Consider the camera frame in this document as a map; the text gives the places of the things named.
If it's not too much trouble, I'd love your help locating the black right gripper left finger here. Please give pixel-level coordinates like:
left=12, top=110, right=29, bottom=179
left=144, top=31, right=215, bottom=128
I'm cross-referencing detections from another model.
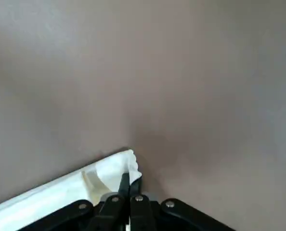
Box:
left=17, top=172, right=130, bottom=231

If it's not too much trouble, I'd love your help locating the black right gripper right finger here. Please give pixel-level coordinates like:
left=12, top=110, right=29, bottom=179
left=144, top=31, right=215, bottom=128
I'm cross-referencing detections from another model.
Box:
left=130, top=177, right=235, bottom=231

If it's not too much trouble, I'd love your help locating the cream tablecloth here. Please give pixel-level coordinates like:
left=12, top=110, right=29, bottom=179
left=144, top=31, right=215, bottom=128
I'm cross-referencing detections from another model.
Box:
left=0, top=149, right=143, bottom=231

